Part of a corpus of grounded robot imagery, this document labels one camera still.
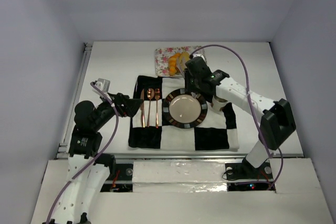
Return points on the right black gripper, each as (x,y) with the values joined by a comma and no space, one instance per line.
(191,83)

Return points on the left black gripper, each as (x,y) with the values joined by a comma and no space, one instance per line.
(122,104)

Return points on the sliced bread loaf piece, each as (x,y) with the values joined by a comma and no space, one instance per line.
(183,59)

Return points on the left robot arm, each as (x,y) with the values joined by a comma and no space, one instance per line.
(88,167)

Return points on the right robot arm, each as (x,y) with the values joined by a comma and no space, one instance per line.
(274,118)

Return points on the copper knife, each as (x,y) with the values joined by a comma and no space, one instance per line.
(142,109)

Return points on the orange striped croissant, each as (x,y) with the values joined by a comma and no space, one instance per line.
(172,61)

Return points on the copper spoon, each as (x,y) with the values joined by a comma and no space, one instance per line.
(150,96)

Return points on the metal cup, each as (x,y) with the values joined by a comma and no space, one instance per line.
(218,103)

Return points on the black white checkered placemat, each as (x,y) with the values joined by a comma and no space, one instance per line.
(217,132)

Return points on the beige plate with dark rim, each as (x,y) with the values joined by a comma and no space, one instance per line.
(185,110)

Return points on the copper fork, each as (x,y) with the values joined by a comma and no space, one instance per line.
(157,97)

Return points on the floral rectangular tray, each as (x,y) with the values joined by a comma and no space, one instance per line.
(161,56)

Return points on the silver foil covered panel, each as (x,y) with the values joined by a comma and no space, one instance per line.
(178,177)

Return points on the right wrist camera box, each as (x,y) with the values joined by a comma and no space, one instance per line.
(199,55)

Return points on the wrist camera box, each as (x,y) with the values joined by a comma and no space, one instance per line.
(199,55)
(103,85)

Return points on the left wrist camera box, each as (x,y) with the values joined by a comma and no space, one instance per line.
(103,85)

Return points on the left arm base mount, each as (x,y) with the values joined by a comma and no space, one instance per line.
(107,175)

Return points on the aluminium rail frame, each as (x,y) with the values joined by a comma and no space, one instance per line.
(170,154)

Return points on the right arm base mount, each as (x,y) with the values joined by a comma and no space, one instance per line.
(244,177)

